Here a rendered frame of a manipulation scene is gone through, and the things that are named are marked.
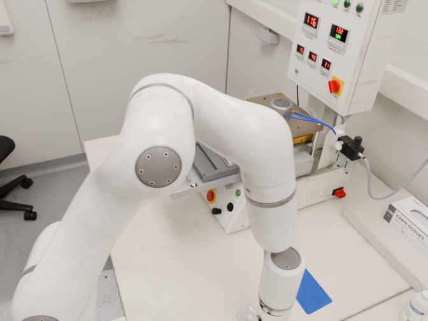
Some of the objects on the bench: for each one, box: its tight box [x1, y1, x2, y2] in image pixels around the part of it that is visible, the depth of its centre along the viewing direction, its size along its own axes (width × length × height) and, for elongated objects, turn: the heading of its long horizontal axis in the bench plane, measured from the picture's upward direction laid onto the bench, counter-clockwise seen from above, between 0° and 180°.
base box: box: [225, 168, 351, 234], centre depth 140 cm, size 54×38×17 cm
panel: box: [201, 181, 245, 231], centre depth 133 cm, size 2×30×19 cm, turn 22°
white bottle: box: [399, 290, 428, 321], centre depth 98 cm, size 5×5×14 cm
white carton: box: [383, 196, 428, 259], centre depth 120 cm, size 12×23×7 cm, turn 21°
